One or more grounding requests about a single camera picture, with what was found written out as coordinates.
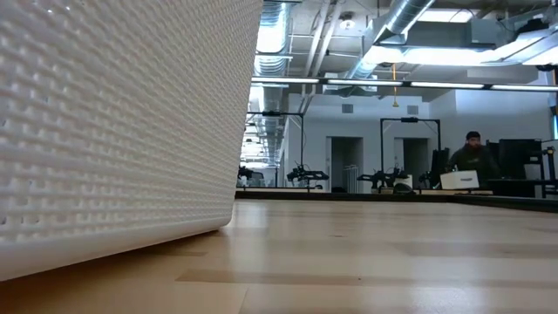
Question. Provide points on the black background robot arm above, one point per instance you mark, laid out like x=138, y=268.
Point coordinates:
x=244, y=172
x=383, y=179
x=305, y=175

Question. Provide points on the white tube light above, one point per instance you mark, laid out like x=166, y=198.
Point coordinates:
x=447, y=85
x=283, y=80
x=366, y=82
x=523, y=88

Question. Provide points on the black overhead light bar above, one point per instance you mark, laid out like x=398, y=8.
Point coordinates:
x=323, y=81

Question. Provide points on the round ceiling sensor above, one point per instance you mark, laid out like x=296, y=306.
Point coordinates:
x=347, y=24

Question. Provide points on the black monitor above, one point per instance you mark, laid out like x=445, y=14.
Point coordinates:
x=519, y=157
x=438, y=165

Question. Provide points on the white perforated plastic bin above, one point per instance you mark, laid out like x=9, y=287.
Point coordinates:
x=109, y=131

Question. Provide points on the white background bin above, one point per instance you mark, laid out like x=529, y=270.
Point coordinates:
x=457, y=179

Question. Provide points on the bright ceiling light panel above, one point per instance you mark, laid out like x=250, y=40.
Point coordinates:
x=436, y=56

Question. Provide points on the person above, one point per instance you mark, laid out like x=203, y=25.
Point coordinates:
x=473, y=161

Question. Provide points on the black equipment stand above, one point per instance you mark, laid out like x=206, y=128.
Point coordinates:
x=550, y=170

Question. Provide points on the black station frame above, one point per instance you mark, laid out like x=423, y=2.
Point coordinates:
x=382, y=148
x=301, y=144

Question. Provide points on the black aluminium table frame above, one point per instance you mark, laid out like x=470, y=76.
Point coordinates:
x=392, y=197

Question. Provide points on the ribbed silver air duct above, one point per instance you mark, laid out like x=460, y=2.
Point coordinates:
x=270, y=30

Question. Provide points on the smooth silver air duct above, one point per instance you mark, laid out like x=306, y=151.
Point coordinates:
x=401, y=17

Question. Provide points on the grey rectangular air duct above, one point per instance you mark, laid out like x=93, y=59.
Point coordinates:
x=436, y=34

